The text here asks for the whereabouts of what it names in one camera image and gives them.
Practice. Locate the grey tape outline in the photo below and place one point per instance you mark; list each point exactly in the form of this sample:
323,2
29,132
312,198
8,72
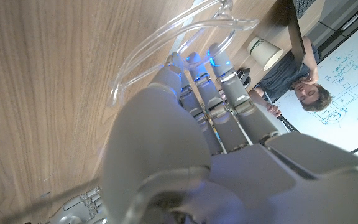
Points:
176,46

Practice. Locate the seated person grey shirt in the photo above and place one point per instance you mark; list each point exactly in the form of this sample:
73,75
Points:
284,77

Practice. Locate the clear plastic wrapper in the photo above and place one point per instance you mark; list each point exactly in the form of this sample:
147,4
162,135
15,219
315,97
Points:
238,23

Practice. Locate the whiteboard with blue writing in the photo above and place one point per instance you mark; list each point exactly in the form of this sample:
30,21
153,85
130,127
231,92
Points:
353,102

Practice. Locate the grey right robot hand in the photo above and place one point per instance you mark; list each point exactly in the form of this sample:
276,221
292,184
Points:
79,210

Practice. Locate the dark open laptop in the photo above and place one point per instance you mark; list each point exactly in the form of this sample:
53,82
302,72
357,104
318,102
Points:
295,37

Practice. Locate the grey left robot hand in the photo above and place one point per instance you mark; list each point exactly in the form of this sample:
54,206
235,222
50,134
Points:
166,149

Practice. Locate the white paper cup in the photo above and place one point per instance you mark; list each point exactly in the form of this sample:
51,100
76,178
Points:
264,53

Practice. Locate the thin grabber stick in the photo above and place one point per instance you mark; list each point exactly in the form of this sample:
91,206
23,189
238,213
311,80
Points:
286,123

